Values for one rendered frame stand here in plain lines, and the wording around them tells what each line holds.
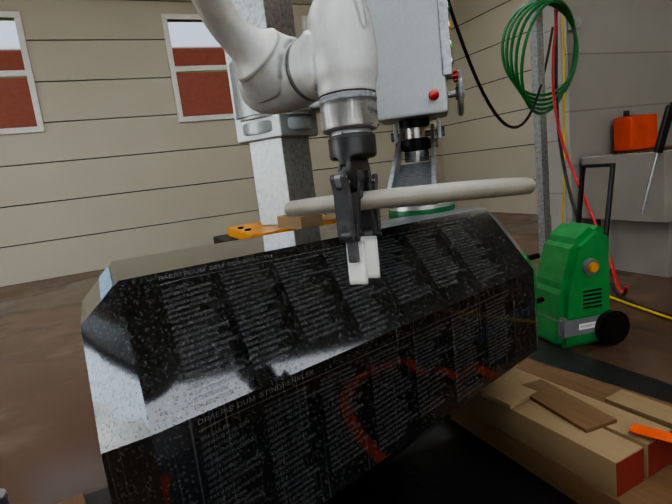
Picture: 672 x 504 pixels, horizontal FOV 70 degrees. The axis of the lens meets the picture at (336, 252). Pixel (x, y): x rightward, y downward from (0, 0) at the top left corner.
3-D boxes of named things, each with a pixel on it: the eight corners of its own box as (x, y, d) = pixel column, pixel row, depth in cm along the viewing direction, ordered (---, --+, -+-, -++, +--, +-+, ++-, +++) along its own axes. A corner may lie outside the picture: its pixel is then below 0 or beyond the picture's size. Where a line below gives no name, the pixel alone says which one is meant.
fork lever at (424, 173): (392, 142, 182) (391, 129, 179) (444, 135, 177) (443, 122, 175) (374, 210, 121) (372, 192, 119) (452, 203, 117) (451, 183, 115)
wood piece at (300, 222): (278, 228, 200) (276, 216, 199) (298, 224, 205) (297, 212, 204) (302, 230, 183) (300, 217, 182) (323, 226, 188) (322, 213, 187)
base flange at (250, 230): (226, 235, 231) (224, 225, 230) (318, 220, 251) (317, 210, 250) (254, 244, 187) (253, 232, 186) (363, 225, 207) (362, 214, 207)
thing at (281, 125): (231, 146, 220) (217, 53, 213) (300, 140, 235) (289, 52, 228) (252, 138, 189) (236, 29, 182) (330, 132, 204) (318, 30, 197)
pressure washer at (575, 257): (582, 321, 266) (577, 164, 251) (631, 342, 233) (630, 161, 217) (524, 332, 261) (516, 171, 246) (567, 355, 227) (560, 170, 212)
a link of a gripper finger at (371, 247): (358, 237, 80) (360, 236, 80) (362, 278, 80) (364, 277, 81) (375, 236, 78) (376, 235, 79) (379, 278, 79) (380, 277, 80)
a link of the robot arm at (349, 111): (385, 95, 77) (388, 133, 77) (335, 105, 81) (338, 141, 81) (362, 86, 69) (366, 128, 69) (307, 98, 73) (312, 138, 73)
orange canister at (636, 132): (604, 157, 368) (603, 113, 362) (647, 151, 387) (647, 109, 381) (632, 156, 348) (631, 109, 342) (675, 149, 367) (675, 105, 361)
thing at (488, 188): (319, 213, 126) (318, 202, 126) (515, 194, 115) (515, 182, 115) (244, 221, 79) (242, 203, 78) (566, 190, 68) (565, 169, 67)
